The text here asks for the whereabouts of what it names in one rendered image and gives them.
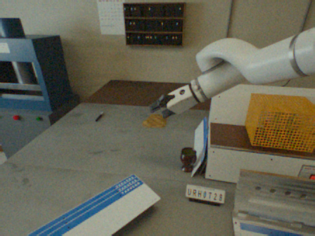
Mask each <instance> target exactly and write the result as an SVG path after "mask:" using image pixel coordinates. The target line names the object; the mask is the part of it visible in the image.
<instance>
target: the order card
mask: <svg viewBox="0 0 315 236"><path fill-rule="evenodd" d="M225 194H226V191H225V190H218V189H214V188H205V187H202V186H195V185H190V184H186V197H192V198H195V199H203V200H206V201H212V202H217V203H224V198H225Z"/></svg>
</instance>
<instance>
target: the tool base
mask: <svg viewBox="0 0 315 236"><path fill-rule="evenodd" d="M231 222H232V228H233V236H241V234H240V225H239V222H242V223H249V224H253V225H260V226H263V227H266V228H273V229H277V230H284V231H287V232H295V233H298V234H301V235H308V236H315V227H311V226H308V225H303V223H301V222H299V221H293V222H287V221H281V220H278V221H277V222H273V221H268V220H264V219H259V216H256V215H250V214H248V213H247V212H246V211H240V210H238V212H236V211H233V209H232V210H231ZM235 222H236V223H237V224H235Z"/></svg>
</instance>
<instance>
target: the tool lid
mask: <svg viewBox="0 0 315 236"><path fill-rule="evenodd" d="M257 186H259V187H260V188H261V189H260V190H255V188H256V187H257ZM271 189H275V190H276V191H275V192H274V193H271V192H270V190H271ZM287 191H289V192H291V194H290V195H285V192H287ZM302 194H306V195H307V196H306V197H305V198H301V197H300V195H302ZM238 210H240V211H246V212H247V214H250V215H256V216H259V219H264V220H268V221H273V222H277V221H278V220H281V221H287V222H293V221H299V222H302V223H303V225H308V226H311V227H315V180H313V179H309V178H298V177H294V176H285V175H280V174H277V173H266V172H262V171H252V170H248V169H239V175H238V180H237V186H236V191H235V197H234V201H233V211H236V212H238Z"/></svg>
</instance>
